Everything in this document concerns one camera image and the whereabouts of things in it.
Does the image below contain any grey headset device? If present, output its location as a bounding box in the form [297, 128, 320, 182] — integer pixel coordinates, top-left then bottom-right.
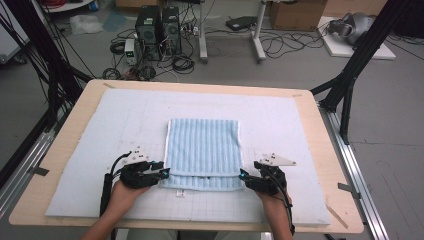
[328, 12, 376, 46]

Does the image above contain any light blue striped towel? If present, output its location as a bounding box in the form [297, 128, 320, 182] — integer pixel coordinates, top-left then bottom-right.
[160, 118, 246, 198]

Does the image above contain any white board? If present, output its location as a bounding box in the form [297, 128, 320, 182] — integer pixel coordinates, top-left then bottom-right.
[316, 15, 397, 61]

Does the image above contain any white power supply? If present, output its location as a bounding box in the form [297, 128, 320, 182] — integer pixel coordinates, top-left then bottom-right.
[123, 38, 138, 66]

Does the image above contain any aluminium rail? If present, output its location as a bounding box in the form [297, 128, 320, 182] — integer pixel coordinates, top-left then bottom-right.
[0, 129, 57, 218]
[318, 102, 390, 240]

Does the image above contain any black metal frame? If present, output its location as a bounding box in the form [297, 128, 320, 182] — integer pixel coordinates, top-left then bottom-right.
[309, 0, 424, 145]
[0, 0, 95, 188]

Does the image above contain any person's left hand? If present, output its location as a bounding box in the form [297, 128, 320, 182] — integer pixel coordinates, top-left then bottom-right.
[106, 181, 149, 218]

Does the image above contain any wooden stick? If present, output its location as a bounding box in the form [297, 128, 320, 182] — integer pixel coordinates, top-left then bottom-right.
[324, 199, 350, 230]

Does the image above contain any open cardboard box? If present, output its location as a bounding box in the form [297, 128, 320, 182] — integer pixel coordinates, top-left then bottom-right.
[269, 0, 328, 32]

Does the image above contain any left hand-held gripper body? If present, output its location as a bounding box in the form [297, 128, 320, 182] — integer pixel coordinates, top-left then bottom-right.
[119, 145, 161, 189]

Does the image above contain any black computer tower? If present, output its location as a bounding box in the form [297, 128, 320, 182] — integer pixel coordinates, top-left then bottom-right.
[134, 5, 163, 62]
[161, 5, 183, 55]

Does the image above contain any large cardboard box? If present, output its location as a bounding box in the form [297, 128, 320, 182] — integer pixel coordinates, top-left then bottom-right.
[323, 0, 390, 18]

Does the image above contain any white desk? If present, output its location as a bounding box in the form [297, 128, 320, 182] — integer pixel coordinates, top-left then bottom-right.
[197, 0, 268, 64]

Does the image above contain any black flat device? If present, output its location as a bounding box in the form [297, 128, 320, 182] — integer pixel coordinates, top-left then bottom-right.
[225, 15, 258, 32]

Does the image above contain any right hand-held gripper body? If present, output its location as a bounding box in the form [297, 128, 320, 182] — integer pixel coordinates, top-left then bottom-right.
[254, 153, 297, 196]

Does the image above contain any white foam mat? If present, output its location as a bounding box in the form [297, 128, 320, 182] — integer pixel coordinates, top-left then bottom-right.
[45, 88, 331, 227]

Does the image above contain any black tape strip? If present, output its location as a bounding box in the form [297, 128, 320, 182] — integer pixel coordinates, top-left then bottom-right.
[337, 182, 362, 200]
[28, 165, 51, 177]

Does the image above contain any coiled black cable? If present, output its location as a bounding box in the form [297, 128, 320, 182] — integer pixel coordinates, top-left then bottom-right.
[171, 54, 196, 76]

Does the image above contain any clear plastic bag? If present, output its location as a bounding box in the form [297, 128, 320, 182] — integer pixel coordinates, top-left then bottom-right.
[69, 14, 105, 36]

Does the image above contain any wooden table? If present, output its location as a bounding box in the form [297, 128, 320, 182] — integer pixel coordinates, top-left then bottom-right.
[8, 78, 365, 234]

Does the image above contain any person's right hand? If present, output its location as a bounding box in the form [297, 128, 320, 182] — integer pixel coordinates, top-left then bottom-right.
[256, 191, 293, 218]

